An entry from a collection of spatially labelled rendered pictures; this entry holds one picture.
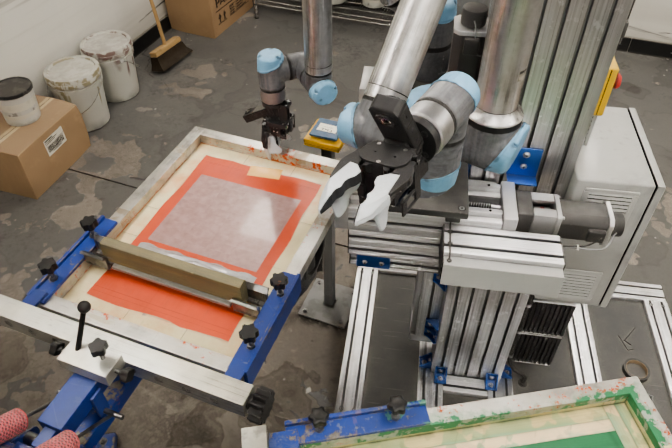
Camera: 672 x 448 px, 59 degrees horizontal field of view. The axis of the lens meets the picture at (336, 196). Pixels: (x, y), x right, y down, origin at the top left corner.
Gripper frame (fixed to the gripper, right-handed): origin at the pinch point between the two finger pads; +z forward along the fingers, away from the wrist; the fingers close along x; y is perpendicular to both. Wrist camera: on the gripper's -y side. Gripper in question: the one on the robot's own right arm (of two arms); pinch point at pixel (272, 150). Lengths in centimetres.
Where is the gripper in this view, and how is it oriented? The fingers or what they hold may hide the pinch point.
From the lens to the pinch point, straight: 194.5
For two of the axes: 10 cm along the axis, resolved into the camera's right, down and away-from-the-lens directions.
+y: 9.4, 2.4, -2.6
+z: 0.0, 7.4, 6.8
